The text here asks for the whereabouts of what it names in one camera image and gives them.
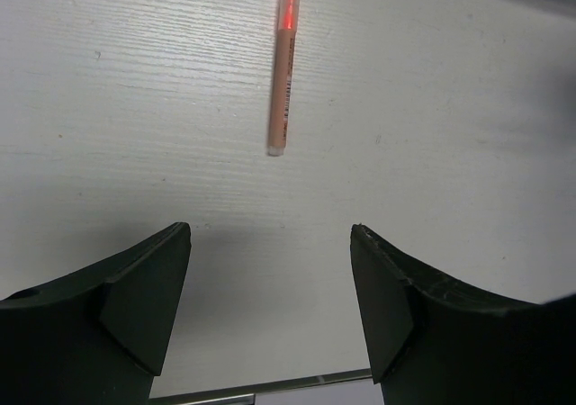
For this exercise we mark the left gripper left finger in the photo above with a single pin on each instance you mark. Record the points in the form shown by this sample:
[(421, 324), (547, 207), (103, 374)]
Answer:
[(98, 335)]

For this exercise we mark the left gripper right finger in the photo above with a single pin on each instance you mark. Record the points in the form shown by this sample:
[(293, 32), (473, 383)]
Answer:
[(434, 339)]

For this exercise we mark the orange slim highlighter pen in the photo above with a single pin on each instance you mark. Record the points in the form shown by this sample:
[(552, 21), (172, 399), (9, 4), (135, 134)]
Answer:
[(282, 79)]

